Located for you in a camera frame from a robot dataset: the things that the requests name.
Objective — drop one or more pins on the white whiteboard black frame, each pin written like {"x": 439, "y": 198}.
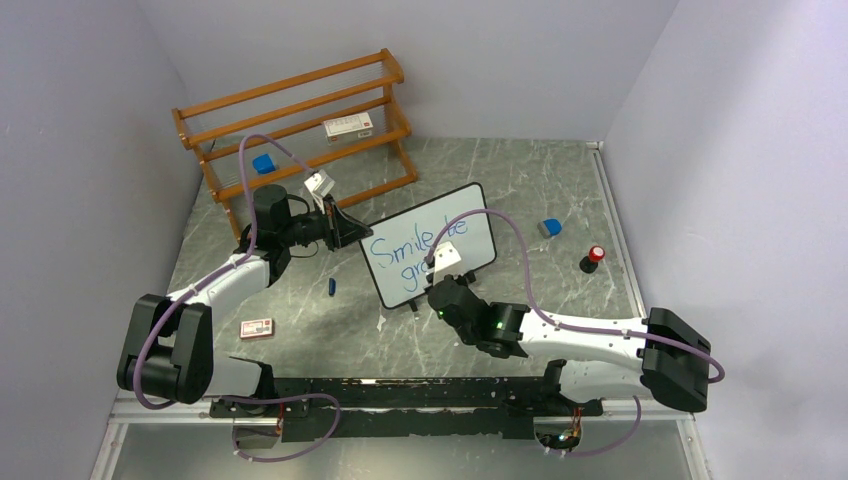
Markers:
{"x": 395, "y": 252}

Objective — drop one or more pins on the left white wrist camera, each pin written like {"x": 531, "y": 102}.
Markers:
{"x": 319, "y": 185}

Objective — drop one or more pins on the red black bottle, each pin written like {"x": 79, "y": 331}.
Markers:
{"x": 590, "y": 262}

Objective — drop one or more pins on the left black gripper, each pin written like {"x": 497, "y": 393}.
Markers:
{"x": 338, "y": 229}

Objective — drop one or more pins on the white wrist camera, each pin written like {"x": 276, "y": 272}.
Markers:
{"x": 444, "y": 261}
{"x": 319, "y": 185}

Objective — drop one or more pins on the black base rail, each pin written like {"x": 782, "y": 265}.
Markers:
{"x": 373, "y": 408}

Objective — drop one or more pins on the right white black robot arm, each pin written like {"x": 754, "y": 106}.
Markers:
{"x": 660, "y": 356}

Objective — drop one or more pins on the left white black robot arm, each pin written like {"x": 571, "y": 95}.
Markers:
{"x": 168, "y": 350}

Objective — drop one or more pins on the blue grey whiteboard eraser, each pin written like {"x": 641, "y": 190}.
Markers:
{"x": 549, "y": 228}

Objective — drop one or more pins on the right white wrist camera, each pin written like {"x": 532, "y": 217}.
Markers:
{"x": 444, "y": 261}

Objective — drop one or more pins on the blue cube on shelf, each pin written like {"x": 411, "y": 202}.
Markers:
{"x": 264, "y": 164}

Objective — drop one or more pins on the orange wooden shelf rack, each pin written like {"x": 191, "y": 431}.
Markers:
{"x": 284, "y": 119}

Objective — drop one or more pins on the white red box on shelf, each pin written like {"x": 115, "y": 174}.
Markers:
{"x": 350, "y": 128}

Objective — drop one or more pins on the red white box on table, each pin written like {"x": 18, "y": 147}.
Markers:
{"x": 255, "y": 329}

